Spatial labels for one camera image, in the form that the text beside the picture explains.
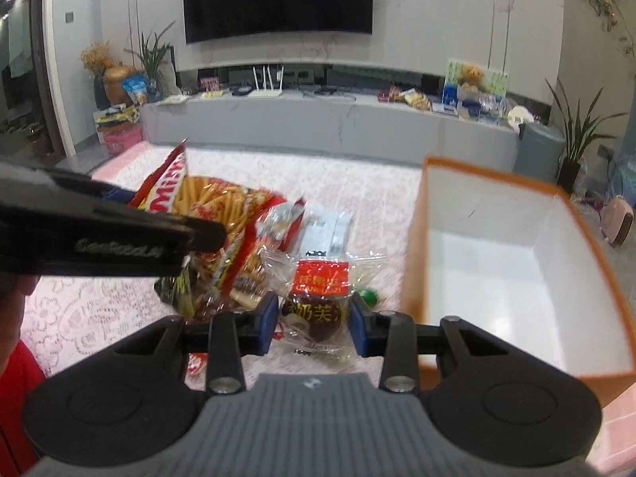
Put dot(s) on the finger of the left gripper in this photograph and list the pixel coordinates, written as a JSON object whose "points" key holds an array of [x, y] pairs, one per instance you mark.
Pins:
{"points": [[206, 235]]}

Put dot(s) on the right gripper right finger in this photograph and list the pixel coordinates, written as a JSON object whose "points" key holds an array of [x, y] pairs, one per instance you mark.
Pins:
{"points": [[397, 339]]}

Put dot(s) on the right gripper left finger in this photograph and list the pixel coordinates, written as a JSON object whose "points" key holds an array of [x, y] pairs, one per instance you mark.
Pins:
{"points": [[227, 338]]}

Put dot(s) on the green sausage snack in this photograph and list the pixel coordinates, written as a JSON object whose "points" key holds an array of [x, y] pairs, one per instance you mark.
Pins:
{"points": [[369, 296]]}

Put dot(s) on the Mimi fries snack bag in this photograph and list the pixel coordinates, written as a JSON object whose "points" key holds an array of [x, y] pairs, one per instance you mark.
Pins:
{"points": [[204, 285]]}

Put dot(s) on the clear candy packet red label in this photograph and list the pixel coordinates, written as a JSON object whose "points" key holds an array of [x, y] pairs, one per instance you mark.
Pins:
{"points": [[314, 294]]}

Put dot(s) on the white silver snack pouch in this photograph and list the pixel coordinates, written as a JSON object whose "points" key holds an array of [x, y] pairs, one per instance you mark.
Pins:
{"points": [[324, 232]]}

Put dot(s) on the orange white storage box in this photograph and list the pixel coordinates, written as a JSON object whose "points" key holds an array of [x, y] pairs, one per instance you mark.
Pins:
{"points": [[511, 255]]}

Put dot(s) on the red silver snack bag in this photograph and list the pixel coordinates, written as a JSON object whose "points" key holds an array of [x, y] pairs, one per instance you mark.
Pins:
{"points": [[277, 228]]}

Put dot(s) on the person left hand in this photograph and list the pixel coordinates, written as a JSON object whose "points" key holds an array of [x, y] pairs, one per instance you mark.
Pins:
{"points": [[14, 291]]}

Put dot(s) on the pink lace tablecloth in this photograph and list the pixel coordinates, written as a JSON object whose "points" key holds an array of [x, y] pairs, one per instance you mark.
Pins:
{"points": [[68, 319]]}

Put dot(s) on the pink basket with items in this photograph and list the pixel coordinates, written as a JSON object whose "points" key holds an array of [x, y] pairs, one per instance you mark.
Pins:
{"points": [[118, 128]]}

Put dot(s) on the grey marble TV console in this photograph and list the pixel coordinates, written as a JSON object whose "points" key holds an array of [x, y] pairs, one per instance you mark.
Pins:
{"points": [[351, 126]]}

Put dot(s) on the white wifi router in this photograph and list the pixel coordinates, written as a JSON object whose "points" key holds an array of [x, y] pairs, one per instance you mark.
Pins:
{"points": [[266, 82]]}

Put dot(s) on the red sleeve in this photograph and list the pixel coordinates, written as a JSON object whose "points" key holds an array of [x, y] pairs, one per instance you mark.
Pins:
{"points": [[21, 376]]}

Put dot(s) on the golden vase dried flowers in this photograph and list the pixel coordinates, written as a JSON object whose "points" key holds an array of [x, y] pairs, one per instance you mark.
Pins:
{"points": [[108, 74]]}

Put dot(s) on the potted plant left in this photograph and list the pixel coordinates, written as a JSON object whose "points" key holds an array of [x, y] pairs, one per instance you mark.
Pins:
{"points": [[151, 52]]}

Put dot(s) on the grey trash can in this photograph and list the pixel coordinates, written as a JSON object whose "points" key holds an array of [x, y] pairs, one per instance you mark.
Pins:
{"points": [[539, 149]]}

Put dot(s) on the snack pile on console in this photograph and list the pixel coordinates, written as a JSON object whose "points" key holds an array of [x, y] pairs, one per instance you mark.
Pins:
{"points": [[411, 97]]}

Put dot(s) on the pink space heater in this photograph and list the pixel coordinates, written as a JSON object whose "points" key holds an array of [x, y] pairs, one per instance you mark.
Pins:
{"points": [[617, 217]]}

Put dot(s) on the white cap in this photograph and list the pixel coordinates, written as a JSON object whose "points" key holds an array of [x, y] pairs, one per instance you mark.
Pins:
{"points": [[519, 116]]}

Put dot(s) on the potted green plant right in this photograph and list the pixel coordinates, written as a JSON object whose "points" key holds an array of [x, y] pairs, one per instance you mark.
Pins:
{"points": [[580, 129]]}

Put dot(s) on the brown teddy bear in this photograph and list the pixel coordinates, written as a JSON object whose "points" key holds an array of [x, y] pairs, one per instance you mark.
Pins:
{"points": [[470, 77]]}

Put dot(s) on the green card behind bear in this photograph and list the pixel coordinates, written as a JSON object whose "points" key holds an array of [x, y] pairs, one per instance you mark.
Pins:
{"points": [[495, 82]]}

